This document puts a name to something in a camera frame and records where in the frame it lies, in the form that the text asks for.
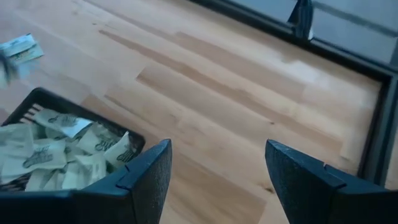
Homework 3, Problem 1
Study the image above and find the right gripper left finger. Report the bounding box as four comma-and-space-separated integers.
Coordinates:
0, 138, 174, 224

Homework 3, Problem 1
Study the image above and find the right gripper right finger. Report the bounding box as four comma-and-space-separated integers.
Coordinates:
264, 139, 398, 224

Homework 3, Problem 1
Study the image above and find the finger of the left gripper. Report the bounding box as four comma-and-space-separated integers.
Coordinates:
0, 49, 19, 85

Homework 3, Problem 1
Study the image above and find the black plastic slotted basket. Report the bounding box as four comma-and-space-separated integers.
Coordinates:
0, 86, 147, 192

